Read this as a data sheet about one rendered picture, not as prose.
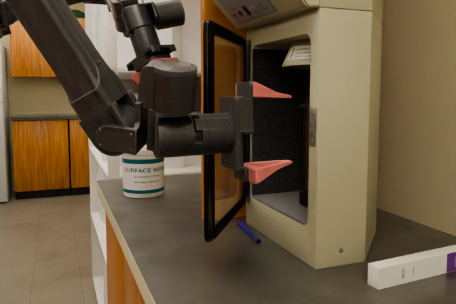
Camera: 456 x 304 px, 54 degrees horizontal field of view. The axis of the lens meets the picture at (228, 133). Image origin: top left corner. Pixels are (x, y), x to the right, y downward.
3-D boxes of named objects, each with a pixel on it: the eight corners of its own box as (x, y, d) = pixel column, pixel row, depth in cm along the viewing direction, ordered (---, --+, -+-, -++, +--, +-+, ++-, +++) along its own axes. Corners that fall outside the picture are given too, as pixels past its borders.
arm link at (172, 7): (121, 34, 105) (114, -4, 101) (166, 26, 110) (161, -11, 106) (138, 45, 95) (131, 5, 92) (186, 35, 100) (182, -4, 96)
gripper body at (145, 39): (151, 71, 101) (141, 41, 102) (178, 51, 94) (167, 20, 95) (127, 73, 97) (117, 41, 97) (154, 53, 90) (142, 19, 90)
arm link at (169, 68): (121, 125, 67) (95, 148, 59) (121, 49, 63) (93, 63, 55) (199, 138, 66) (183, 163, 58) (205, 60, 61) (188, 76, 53)
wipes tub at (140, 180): (159, 188, 152) (159, 144, 151) (169, 196, 140) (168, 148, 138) (120, 191, 147) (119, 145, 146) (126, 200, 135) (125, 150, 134)
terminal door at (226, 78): (245, 204, 110) (245, 38, 107) (207, 245, 81) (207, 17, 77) (241, 203, 110) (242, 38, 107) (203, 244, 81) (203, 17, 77)
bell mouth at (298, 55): (334, 69, 107) (335, 46, 106) (385, 65, 90) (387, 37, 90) (267, 68, 101) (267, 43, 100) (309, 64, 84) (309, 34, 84)
